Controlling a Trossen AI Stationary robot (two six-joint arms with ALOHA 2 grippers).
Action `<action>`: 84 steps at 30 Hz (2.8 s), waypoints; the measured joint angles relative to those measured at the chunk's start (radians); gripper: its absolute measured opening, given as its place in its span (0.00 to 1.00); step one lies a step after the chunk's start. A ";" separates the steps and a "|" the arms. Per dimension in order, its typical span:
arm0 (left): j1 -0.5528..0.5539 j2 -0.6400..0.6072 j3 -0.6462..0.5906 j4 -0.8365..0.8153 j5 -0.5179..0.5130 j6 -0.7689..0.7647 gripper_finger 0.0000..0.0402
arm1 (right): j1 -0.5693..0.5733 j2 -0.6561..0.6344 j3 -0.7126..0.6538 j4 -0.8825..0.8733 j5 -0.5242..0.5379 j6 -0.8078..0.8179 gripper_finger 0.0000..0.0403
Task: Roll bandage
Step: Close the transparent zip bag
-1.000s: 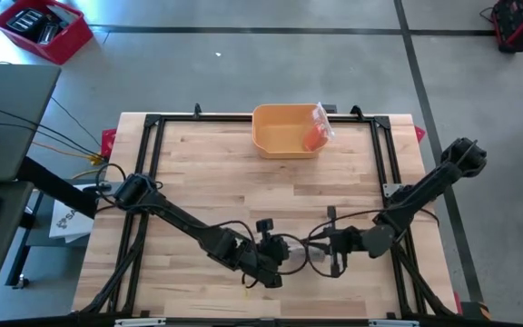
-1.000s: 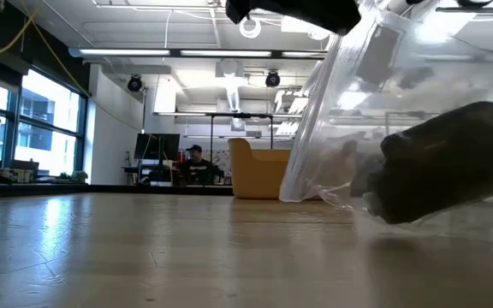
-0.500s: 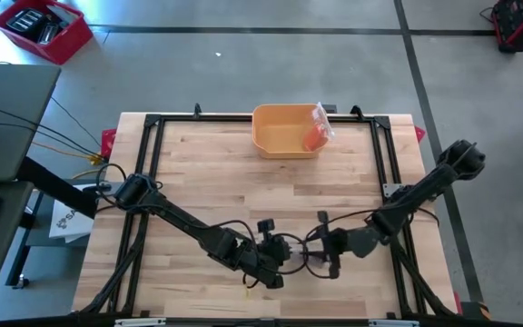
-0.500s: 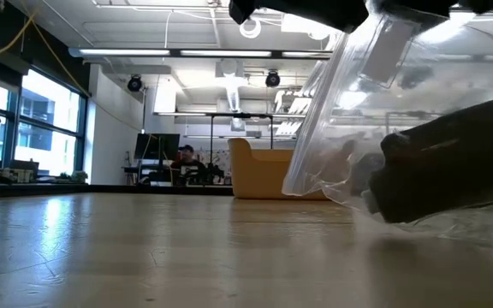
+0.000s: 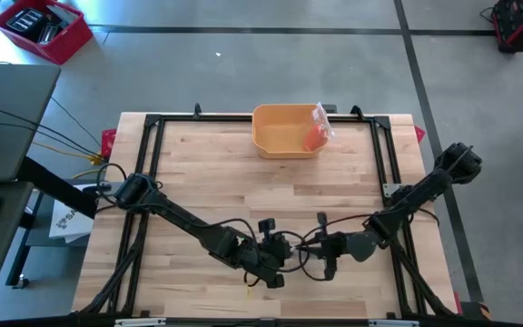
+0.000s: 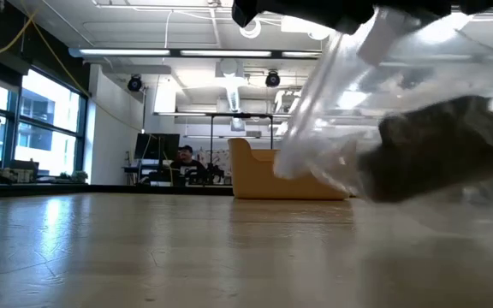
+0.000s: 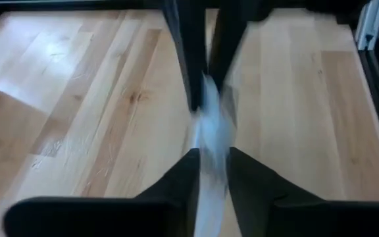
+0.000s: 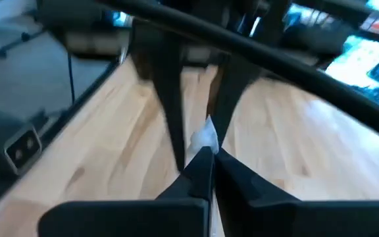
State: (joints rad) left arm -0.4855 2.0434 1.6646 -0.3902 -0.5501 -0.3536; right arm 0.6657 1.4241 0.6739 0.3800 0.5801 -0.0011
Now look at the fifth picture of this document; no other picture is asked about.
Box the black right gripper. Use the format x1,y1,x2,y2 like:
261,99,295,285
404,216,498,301
295,212,350,269

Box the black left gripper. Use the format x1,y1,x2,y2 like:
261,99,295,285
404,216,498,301
242,218,293,276

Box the orange elastic bandage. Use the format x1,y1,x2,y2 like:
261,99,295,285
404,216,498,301
303,124,329,153

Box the yellow plastic bin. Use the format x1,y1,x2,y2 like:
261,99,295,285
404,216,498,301
251,103,331,160

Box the orange and black caster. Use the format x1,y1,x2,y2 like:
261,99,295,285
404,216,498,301
460,299,492,322

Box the white sheet with logo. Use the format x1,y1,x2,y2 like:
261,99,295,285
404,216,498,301
48,183,95,244

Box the black desk support beam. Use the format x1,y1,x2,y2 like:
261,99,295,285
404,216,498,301
15,156,100,220

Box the red plastic crate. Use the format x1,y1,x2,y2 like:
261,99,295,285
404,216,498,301
0,0,94,65

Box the red and black tool case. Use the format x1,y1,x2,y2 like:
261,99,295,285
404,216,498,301
490,0,523,54

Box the black and silver device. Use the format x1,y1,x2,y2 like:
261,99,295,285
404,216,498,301
36,21,62,45

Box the black device with white stripes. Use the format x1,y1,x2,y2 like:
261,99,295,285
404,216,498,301
5,6,44,34

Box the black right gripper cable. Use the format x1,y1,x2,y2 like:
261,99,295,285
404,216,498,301
297,213,374,282

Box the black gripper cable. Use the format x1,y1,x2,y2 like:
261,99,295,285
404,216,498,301
297,213,374,282
206,217,311,273

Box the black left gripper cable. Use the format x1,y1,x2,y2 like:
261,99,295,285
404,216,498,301
206,217,311,273

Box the white table bracket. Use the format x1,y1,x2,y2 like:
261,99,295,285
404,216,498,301
369,319,420,327
114,317,167,327

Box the yellow floor cable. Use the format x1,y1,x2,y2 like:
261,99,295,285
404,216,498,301
32,140,108,181

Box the black desk cable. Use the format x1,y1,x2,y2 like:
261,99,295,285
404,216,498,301
0,100,90,155

